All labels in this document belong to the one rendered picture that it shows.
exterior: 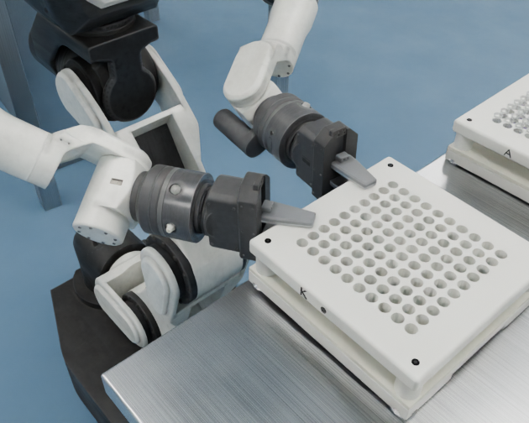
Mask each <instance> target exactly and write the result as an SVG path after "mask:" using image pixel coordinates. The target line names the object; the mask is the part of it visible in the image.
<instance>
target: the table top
mask: <svg viewBox="0 0 529 423"><path fill-rule="evenodd" d="M445 156H446V154H443V155H442V156H440V157H439V158H437V159H435V160H434V161H433V162H431V163H430V164H428V165H426V166H425V167H423V168H422V169H420V170H418V171H417V172H416V173H417V174H419V175H420V176H422V177H424V178H425V179H427V180H429V181H431V182H432V183H433V184H435V185H437V186H439V187H440V188H442V189H443V190H445V191H446V192H448V193H450V194H451V195H453V196H455V197H457V198H458V199H459V200H461V201H463V202H464V203H466V204H468V205H469V206H471V207H473V208H474V209H476V210H477V211H479V212H481V213H483V214H484V215H486V216H487V217H489V218H490V219H492V220H494V221H495V222H498V223H499V224H500V225H501V226H503V227H505V228H507V229H509V230H510V231H512V232H513V233H515V234H516V235H518V236H520V237H521V238H524V239H525V240H527V241H528V242H529V203H528V202H526V201H523V200H522V199H521V198H519V197H517V196H514V195H512V194H511V193H510V192H508V191H505V190H503V189H501V188H500V187H499V186H497V185H494V184H492V183H490V182H488V181H487V180H485V179H483V178H481V177H479V176H477V175H476V174H474V173H472V172H470V171H468V170H466V169H465V168H463V167H461V166H459V165H456V164H451V163H450V162H448V160H447V159H445ZM101 378H102V382H103V385H104V389H105V391H106V393H107V395H108V396H109V398H110V399H111V400H112V401H113V403H114V404H115V405H116V406H117V407H118V409H119V410H120V411H121V412H122V414H123V415H124V416H125V418H126V419H127V420H128V422H129V423H529V306H528V307H527V308H526V309H525V310H524V311H523V312H522V313H521V314H520V315H519V316H517V317H516V318H515V319H514V320H513V321H512V322H511V323H510V324H509V325H508V326H507V327H505V328H504V329H503V330H501V329H500V330H499V331H498V332H497V333H496V334H495V335H494V336H493V337H492V338H491V339H490V340H489V341H488V342H487V343H486V344H485V345H484V346H482V347H481V348H480V349H479V350H478V351H477V352H476V353H475V354H474V355H473V356H472V357H471V358H469V359H468V360H467V361H466V362H465V363H464V364H463V365H462V366H461V367H460V368H459V369H457V370H456V371H455V372H454V373H453V374H452V377H451V379H450V380H449V381H447V383H445V385H444V386H443V387H442V388H440V389H439V390H438V391H437V392H436V393H435V394H434V395H433V396H432V397H431V398H430V399H429V400H428V401H426V402H425V403H424V404H423V405H422V406H421V407H420V408H419V409H418V410H417V412H416V413H415V415H414V416H412V417H410V418H408V419H407V420H404V419H403V418H402V417H399V416H398V415H396V414H395V413H394V412H393V411H392V409H391V408H390V406H389V405H387V404H386V403H385V402H384V401H383V400H382V399H381V398H380V397H379V396H378V395H377V394H376V393H375V392H374V391H372V390H371V389H370V388H369V387H368V386H367V385H366V384H364V383H363V382H362V381H361V380H360V379H359V378H358V377H357V376H355V375H354V374H353V373H352V372H351V371H350V370H349V369H347V368H346V367H345V366H344V365H343V364H342V363H341V362H339V361H338V360H337V359H336V358H335V357H334V356H333V355H332V354H331V353H330V352H329V351H328V350H327V349H326V348H325V347H323V346H322V345H321V344H320V343H319V342H318V341H317V340H315V339H314V338H313V337H312V336H311V335H310V334H309V333H307V332H306V331H305V330H304V329H303V328H302V327H301V326H299V325H298V324H297V323H296V322H295V321H294V320H293V319H292V318H290V317H289V316H288V315H287V314H286V313H285V312H284V311H283V310H282V309H281V308H280V307H279V306H278V305H277V304H275V303H274V302H273V301H272V300H271V299H270V298H269V297H268V296H266V295H265V294H264V293H263V292H262V291H261V290H257V289H255V288H254V287H253V285H252V282H250V281H249V280H247V281H246V282H244V283H243V284H241V285H240V286H238V287H237V288H235V289H234V290H232V291H230V292H229V293H227V294H226V295H224V296H223V297H221V298H220V299H218V300H216V301H214V302H213V303H211V305H209V306H207V307H206V308H204V309H202V310H201V311H199V312H197V313H196V314H195V315H194V316H191V317H190V318H188V319H187V320H185V321H183V322H182V323H181V324H179V325H178V326H176V327H174V328H173V329H171V330H170V331H168V332H167V333H165V334H164V335H162V336H161V337H159V338H157V339H155V340H154V341H152V342H151V343H150V344H148V345H147V346H145V347H143V348H141V349H140V350H138V351H137V352H136V353H134V354H132V355H131V356H129V357H128V358H126V359H124V360H123V361H122V362H121V363H118V364H117V365H115V366H114V367H112V368H110V369H109V370H108V371H106V372H105V373H103V374H102V376H101Z"/></svg>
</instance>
